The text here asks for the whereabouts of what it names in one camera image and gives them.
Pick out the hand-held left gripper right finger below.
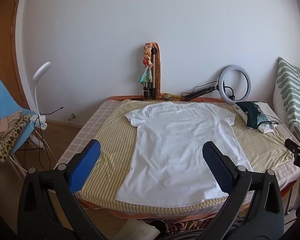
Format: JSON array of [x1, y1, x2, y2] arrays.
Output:
[[200, 141, 285, 240]]

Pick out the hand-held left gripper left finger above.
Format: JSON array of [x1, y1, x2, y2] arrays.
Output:
[[17, 139, 102, 240]]

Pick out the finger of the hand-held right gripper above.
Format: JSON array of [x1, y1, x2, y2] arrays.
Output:
[[284, 138, 300, 155]]

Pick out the white T-shirt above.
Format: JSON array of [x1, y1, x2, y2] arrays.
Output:
[[115, 102, 253, 207]]

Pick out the yellow striped blanket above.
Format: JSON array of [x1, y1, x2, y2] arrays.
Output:
[[74, 99, 294, 212]]

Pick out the green patterned pillow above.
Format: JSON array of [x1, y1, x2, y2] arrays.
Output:
[[272, 57, 300, 143]]

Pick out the dark green garment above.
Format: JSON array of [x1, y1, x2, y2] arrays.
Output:
[[235, 101, 279, 130]]

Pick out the small black tripod stand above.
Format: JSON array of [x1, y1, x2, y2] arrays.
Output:
[[184, 86, 222, 102]]

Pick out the floral rug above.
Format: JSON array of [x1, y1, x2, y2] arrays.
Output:
[[140, 217, 205, 235]]

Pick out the leopard print cloth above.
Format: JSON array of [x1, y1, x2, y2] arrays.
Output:
[[0, 114, 32, 163]]

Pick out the beige cushion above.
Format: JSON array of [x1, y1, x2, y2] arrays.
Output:
[[119, 217, 160, 240]]

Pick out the beige cloth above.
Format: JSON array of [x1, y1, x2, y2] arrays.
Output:
[[0, 109, 24, 138]]

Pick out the white clip lamp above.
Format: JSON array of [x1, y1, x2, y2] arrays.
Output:
[[30, 61, 52, 128]]

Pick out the blue chair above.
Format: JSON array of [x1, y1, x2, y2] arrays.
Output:
[[0, 76, 44, 178]]

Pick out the colourful silk scarf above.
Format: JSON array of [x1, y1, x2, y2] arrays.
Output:
[[138, 41, 182, 100]]

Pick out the wooden door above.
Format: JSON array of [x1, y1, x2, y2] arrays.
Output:
[[0, 0, 30, 110]]

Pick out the black lamp cable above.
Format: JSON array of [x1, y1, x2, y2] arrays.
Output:
[[39, 106, 65, 170]]

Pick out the black ring light cable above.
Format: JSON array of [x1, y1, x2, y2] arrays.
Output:
[[181, 80, 237, 100]]

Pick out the white ring light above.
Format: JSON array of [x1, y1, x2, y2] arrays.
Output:
[[219, 65, 252, 105]]

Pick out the silver camera tripod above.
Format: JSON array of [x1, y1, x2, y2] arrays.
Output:
[[142, 45, 157, 99]]

